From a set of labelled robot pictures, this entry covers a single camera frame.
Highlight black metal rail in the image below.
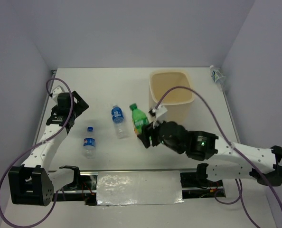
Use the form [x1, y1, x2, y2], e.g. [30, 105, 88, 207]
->
[57, 169, 226, 206]

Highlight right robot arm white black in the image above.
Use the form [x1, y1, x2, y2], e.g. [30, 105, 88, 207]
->
[138, 122, 282, 187]

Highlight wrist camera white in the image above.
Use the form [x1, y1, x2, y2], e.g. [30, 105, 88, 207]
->
[50, 85, 65, 99]
[149, 104, 168, 123]

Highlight cream plastic bin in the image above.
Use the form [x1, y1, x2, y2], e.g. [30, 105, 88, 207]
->
[149, 70, 196, 124]

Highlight blue label clear bottle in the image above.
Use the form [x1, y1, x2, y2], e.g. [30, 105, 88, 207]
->
[111, 104, 127, 139]

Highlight pepsi bottle blue cap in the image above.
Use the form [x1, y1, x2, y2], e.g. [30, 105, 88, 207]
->
[83, 126, 96, 159]

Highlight green sprite bottle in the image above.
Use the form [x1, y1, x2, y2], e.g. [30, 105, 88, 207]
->
[129, 103, 149, 135]

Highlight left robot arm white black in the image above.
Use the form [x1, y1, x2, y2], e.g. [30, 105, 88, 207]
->
[8, 86, 89, 206]

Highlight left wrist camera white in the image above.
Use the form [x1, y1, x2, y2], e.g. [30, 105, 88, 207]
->
[50, 85, 65, 99]

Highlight clear water bottle corner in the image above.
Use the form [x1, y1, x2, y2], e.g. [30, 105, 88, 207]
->
[209, 65, 226, 91]

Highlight silver foil sheet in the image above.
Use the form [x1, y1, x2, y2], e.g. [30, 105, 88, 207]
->
[96, 171, 184, 206]

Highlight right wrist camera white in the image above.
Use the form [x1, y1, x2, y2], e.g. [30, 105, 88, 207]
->
[149, 104, 168, 123]

